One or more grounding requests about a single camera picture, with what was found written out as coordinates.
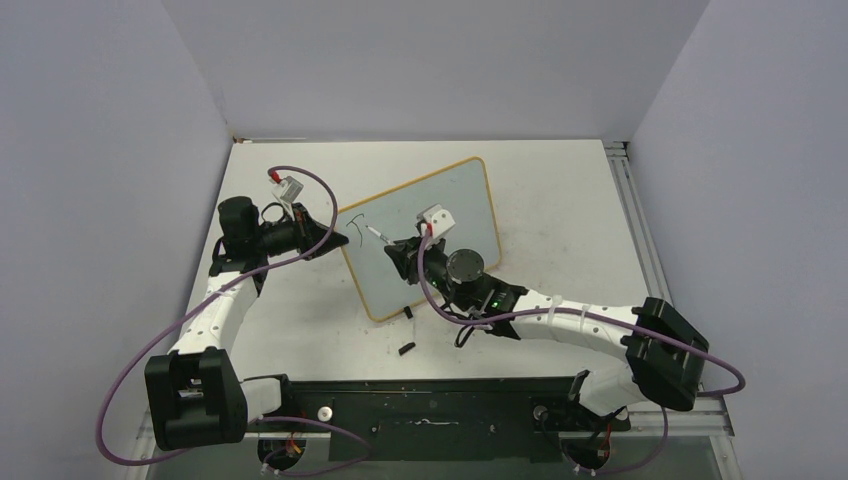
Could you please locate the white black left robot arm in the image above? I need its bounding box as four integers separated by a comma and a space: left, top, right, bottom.
144, 196, 349, 451

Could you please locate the black white marker pen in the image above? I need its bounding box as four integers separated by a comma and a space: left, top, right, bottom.
366, 225, 394, 245

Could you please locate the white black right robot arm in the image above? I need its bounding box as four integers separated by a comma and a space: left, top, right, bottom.
384, 237, 709, 428

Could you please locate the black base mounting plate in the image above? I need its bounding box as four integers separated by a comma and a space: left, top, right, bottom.
248, 377, 631, 462

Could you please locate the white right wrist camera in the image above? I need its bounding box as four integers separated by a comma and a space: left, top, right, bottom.
417, 204, 456, 241

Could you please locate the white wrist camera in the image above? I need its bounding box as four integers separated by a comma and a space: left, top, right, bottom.
269, 171, 303, 221
417, 204, 456, 241

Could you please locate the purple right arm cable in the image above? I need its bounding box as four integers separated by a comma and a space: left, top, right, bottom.
415, 228, 747, 477

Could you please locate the black marker cap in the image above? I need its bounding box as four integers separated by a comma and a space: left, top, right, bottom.
398, 342, 416, 356

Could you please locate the aluminium front frame rail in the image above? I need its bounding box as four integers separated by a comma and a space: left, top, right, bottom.
149, 384, 733, 448

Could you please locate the yellow framed whiteboard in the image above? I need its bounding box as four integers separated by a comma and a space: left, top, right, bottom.
336, 157, 502, 322

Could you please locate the aluminium right side rail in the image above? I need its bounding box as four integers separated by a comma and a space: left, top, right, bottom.
602, 141, 678, 307

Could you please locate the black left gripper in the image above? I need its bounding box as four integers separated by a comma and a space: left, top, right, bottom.
252, 203, 348, 261

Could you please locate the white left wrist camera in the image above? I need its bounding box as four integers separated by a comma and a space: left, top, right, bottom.
269, 171, 303, 221

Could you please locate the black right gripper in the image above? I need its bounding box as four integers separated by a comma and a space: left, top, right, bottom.
387, 231, 474, 312

